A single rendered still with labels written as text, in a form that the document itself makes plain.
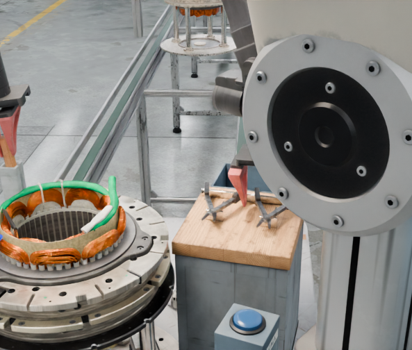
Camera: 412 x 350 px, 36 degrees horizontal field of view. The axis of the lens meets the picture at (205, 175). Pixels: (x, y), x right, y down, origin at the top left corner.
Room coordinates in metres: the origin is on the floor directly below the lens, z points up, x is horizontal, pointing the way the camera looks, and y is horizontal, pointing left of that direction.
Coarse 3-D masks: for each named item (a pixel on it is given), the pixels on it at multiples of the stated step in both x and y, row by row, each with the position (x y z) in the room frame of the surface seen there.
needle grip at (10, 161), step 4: (0, 140) 0.90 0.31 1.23; (4, 140) 0.90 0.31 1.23; (0, 144) 0.90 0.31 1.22; (4, 144) 0.90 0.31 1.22; (4, 148) 0.90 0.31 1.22; (8, 148) 0.90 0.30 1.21; (4, 152) 0.90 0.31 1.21; (8, 152) 0.90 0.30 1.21; (4, 156) 0.90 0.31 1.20; (8, 156) 0.90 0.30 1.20; (12, 156) 0.90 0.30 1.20; (4, 160) 0.90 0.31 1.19; (8, 160) 0.90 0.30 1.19; (12, 160) 0.90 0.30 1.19; (8, 164) 0.90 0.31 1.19; (12, 164) 0.90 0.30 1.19; (16, 164) 0.91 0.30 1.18
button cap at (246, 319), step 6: (240, 312) 0.71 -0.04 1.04; (246, 312) 0.71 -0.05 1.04; (252, 312) 0.71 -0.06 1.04; (258, 312) 0.71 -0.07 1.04; (234, 318) 0.70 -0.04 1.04; (240, 318) 0.69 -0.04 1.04; (246, 318) 0.69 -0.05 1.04; (252, 318) 0.69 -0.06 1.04; (258, 318) 0.69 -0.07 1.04; (234, 324) 0.69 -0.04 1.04; (240, 324) 0.68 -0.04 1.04; (246, 324) 0.68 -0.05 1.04; (252, 324) 0.68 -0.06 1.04; (258, 324) 0.68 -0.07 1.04; (246, 330) 0.68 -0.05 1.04; (252, 330) 0.68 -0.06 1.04
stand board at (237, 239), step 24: (192, 216) 0.94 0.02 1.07; (240, 216) 0.94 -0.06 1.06; (288, 216) 0.93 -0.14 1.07; (192, 240) 0.86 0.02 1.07; (216, 240) 0.86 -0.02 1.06; (240, 240) 0.86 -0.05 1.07; (264, 240) 0.86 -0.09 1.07; (288, 240) 0.86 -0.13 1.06; (264, 264) 0.82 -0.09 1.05; (288, 264) 0.81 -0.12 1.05
